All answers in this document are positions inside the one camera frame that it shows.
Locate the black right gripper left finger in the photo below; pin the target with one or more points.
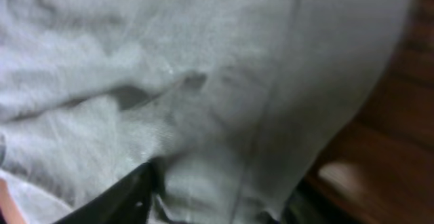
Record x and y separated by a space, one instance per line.
126 202

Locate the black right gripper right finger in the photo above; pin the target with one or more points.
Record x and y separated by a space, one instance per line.
307 206

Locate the dark grey shorts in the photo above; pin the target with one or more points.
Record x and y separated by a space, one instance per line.
235 98

